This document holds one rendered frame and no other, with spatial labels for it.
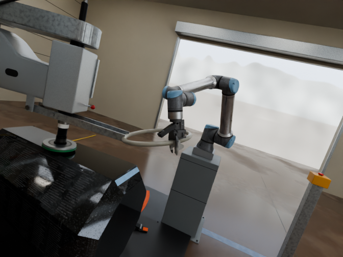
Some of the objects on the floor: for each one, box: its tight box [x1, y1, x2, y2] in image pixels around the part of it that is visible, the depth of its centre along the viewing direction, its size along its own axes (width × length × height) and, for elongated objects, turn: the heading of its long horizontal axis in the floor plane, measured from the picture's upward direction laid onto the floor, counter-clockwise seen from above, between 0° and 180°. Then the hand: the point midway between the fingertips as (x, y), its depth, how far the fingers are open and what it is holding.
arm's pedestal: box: [157, 146, 221, 244], centre depth 219 cm, size 50×50×85 cm
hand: (173, 152), depth 116 cm, fingers closed on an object, 5 cm apart
